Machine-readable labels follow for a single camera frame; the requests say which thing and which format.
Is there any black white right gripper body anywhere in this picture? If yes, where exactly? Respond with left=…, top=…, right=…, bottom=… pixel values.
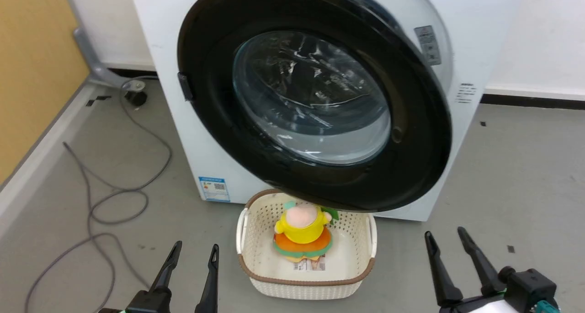
left=439, top=266, right=561, bottom=313

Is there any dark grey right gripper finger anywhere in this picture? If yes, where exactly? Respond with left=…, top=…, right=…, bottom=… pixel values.
left=457, top=227, right=506, bottom=298
left=424, top=231, right=464, bottom=308

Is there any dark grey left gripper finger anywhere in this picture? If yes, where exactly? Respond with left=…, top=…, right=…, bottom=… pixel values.
left=149, top=240, right=183, bottom=300
left=195, top=244, right=220, bottom=313

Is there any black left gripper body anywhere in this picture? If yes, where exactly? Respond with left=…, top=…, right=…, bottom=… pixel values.
left=98, top=290, right=172, bottom=313

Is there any black round washing machine door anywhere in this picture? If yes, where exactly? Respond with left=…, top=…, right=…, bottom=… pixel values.
left=177, top=0, right=453, bottom=213

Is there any white front-load washing machine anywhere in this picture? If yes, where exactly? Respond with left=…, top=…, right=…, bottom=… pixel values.
left=128, top=0, right=527, bottom=222

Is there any white woven laundry basket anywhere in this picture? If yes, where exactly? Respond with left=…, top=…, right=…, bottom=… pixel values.
left=236, top=189, right=378, bottom=301

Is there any blue energy label sticker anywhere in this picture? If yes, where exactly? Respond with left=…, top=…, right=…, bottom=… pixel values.
left=198, top=176, right=231, bottom=203

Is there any white barcode label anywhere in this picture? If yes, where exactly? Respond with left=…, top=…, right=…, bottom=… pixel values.
left=292, top=255, right=326, bottom=272

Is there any yellow orange plush doll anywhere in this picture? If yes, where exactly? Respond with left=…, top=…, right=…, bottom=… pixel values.
left=273, top=201, right=340, bottom=263

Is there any white text sticker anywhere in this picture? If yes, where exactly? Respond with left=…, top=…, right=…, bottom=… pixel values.
left=455, top=82, right=478, bottom=105

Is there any black round floor foot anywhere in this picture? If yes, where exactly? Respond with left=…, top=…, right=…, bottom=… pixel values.
left=124, top=90, right=148, bottom=107

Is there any grey warning sticker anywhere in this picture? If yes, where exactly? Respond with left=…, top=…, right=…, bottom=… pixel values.
left=414, top=26, right=442, bottom=67

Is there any thin grey cable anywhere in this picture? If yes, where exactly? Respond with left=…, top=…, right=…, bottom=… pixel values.
left=24, top=142, right=151, bottom=313

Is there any grey power cable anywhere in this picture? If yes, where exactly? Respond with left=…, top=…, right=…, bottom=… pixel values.
left=87, top=77, right=173, bottom=226

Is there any grey drain hose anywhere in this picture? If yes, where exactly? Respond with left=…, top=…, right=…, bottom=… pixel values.
left=62, top=0, right=158, bottom=91

